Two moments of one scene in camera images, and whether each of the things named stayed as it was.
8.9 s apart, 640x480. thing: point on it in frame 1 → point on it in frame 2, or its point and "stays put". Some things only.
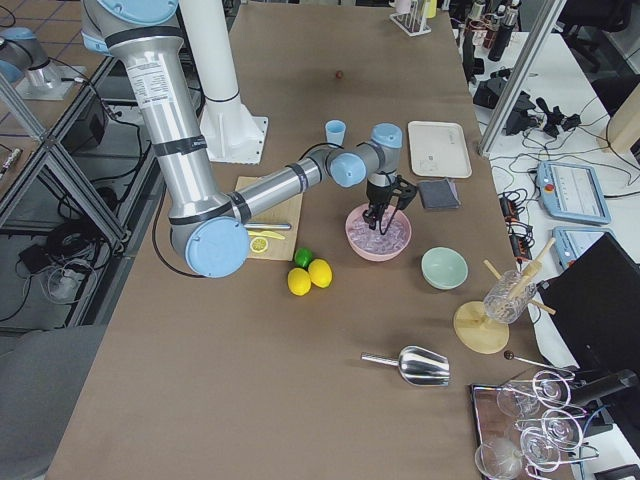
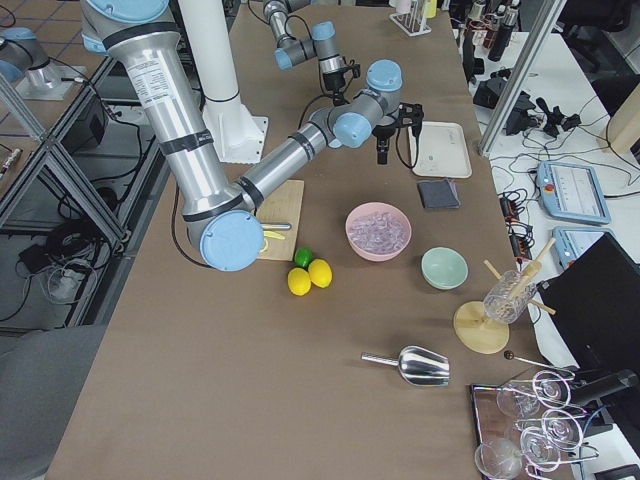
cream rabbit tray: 437,149 stays put
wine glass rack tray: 526,426 stays put
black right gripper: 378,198 → 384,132
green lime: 303,257 stays put
